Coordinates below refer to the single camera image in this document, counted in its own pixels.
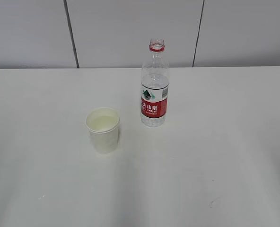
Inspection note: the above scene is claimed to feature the clear water bottle red label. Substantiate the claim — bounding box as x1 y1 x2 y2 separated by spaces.
140 38 170 127

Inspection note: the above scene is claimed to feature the white paper cup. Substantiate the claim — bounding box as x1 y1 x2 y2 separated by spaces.
86 107 120 154

